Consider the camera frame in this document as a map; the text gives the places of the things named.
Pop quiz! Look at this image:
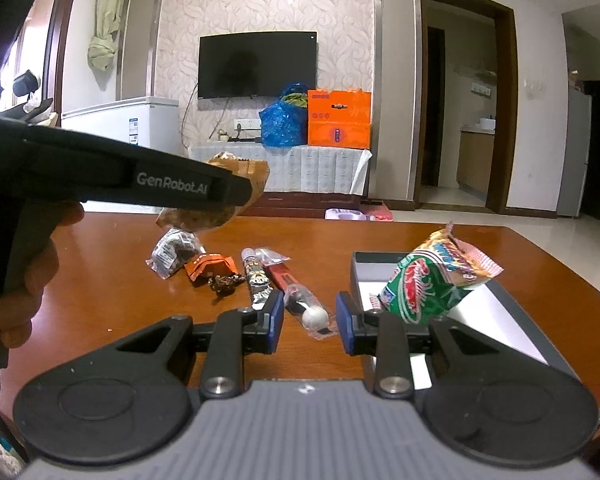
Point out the black flat television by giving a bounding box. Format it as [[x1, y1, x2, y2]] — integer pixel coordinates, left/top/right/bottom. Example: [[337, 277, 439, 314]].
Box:
[[198, 31, 318, 100]]

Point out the white chest freezer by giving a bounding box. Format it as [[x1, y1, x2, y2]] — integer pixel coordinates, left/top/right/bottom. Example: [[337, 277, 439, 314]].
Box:
[[61, 95, 181, 159]]

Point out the pale green curtain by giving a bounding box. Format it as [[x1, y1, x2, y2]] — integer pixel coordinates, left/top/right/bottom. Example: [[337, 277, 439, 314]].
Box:
[[88, 0, 127, 72]]

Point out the person's left hand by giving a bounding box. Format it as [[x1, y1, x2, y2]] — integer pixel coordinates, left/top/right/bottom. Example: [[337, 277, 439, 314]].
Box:
[[0, 201, 86, 347]]

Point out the blue plastic bag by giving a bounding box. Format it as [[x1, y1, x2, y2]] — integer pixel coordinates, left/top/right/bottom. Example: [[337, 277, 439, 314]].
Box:
[[258, 82, 311, 149]]

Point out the television cabinet with lace cloth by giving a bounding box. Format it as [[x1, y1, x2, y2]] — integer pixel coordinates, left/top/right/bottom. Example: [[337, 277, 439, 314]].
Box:
[[189, 142, 372, 212]]

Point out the grey shallow box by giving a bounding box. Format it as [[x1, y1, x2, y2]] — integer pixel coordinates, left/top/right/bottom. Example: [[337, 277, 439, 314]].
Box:
[[349, 251, 564, 392]]

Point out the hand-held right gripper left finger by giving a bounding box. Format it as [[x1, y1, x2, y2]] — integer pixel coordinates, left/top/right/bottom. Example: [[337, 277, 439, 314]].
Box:
[[110, 290, 286, 402]]

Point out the green snack bag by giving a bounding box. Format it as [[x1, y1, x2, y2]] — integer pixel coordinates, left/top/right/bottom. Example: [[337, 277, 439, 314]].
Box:
[[374, 223, 505, 327]]

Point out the brown snack packet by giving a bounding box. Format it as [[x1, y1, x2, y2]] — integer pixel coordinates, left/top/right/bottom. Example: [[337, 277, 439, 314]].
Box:
[[156, 152, 271, 234]]

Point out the small orange snack packet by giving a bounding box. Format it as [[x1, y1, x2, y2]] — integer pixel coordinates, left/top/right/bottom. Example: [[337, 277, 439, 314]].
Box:
[[183, 253, 238, 286]]

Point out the orange cardboard box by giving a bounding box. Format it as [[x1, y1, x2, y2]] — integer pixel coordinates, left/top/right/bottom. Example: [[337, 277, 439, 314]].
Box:
[[307, 88, 373, 150]]

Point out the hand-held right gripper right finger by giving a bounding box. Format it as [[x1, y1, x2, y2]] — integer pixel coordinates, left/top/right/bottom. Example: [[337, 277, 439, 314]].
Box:
[[336, 291, 511, 402]]

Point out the kitchen counter cabinet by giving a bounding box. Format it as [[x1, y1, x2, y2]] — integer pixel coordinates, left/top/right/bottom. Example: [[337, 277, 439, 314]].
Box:
[[456, 127, 496, 192]]

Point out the black long stick snack packet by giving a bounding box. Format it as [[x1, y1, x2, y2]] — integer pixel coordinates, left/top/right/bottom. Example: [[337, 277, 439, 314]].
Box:
[[241, 248, 277, 312]]

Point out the clear packet of dark snack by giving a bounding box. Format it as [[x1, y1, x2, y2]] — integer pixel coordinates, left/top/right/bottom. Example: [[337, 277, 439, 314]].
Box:
[[146, 228, 206, 280]]

